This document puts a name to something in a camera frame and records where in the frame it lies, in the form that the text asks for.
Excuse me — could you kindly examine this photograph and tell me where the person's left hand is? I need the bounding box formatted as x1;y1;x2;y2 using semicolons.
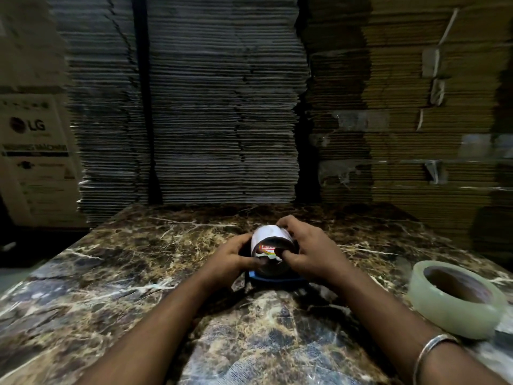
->
208;235;258;289

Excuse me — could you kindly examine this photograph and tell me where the person's right hand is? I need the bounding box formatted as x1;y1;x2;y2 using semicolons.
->
276;215;342;283

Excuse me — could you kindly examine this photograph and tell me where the blue tape dispenser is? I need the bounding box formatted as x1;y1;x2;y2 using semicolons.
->
237;269;309;295

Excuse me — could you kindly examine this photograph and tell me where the tape roll with white label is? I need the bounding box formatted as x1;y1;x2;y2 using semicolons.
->
250;224;300;277

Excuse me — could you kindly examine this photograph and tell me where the person's left forearm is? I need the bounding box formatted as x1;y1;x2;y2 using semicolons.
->
77;272;238;385

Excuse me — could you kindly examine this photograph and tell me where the person's right forearm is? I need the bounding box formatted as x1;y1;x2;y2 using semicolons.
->
320;264;513;385

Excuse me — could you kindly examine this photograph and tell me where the wide grey flattened cardboard stack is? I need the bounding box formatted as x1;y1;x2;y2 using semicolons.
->
138;0;311;206

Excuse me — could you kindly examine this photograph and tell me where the clear packing tape roll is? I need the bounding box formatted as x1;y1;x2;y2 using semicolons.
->
407;260;508;341

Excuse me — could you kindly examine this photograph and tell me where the brown flattened cardboard stack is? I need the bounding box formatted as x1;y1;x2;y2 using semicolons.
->
297;0;513;269

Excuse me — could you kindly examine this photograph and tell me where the narrow grey flattened cardboard stack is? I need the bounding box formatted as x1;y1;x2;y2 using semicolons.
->
47;0;150;229

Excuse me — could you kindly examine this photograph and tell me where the printed cardboard appliance box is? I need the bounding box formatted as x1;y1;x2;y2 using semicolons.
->
0;0;89;230

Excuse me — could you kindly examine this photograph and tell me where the silver metal bracelet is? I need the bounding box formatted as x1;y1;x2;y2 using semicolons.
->
412;334;462;385

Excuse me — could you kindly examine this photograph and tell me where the short white packing strap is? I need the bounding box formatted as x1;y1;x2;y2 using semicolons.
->
424;159;446;186

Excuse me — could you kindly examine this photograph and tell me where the long white packing strap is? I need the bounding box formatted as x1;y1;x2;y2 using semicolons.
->
416;8;460;131

